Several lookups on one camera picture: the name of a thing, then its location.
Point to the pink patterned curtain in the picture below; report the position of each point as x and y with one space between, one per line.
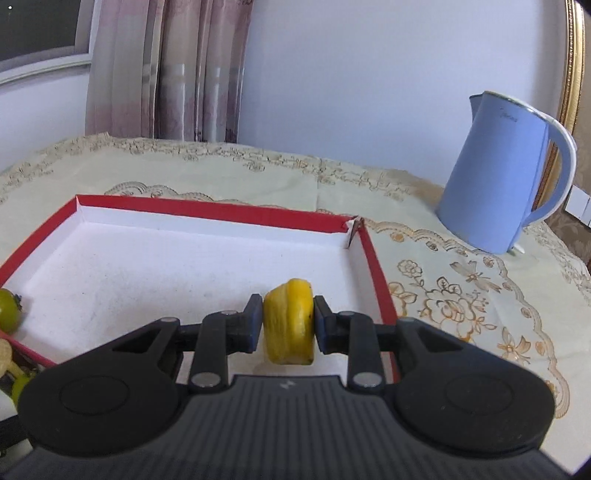
175 69

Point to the white-framed window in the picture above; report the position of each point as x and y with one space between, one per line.
37 27

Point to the white wall socket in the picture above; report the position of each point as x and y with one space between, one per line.
581 205

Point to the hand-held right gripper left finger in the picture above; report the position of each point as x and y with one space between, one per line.
253 323

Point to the gold framed wall panel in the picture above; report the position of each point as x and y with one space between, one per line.
575 55

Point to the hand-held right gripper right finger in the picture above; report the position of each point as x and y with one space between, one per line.
321 323

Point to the yellow pepper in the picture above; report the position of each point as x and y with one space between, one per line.
22 385
288 323

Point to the blue electric kettle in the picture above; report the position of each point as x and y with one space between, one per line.
489 175

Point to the red cardboard box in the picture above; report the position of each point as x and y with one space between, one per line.
138 258

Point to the green tomato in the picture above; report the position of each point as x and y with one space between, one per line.
7 309

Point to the brown longan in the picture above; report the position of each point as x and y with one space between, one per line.
3 357

